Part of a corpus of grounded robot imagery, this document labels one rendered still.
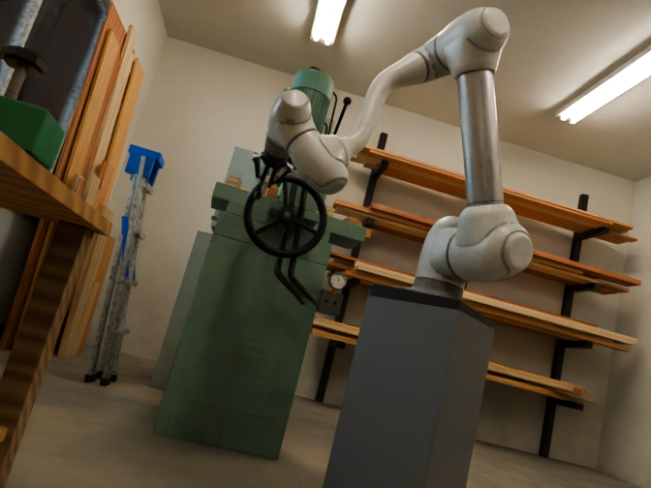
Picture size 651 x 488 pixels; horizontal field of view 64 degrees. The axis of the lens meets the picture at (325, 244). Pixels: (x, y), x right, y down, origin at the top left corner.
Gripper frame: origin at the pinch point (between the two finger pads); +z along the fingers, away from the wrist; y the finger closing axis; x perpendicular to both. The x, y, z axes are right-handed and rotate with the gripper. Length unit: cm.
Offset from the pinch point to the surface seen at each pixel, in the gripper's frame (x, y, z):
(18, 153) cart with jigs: 69, 29, -90
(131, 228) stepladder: -21, 52, 97
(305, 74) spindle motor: -68, -5, 12
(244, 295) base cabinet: 24.6, -4.9, 34.6
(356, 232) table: -8.1, -39.8, 23.4
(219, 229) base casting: 5.2, 10.3, 27.8
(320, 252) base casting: 2.7, -27.7, 27.2
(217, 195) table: -6.3, 14.6, 23.6
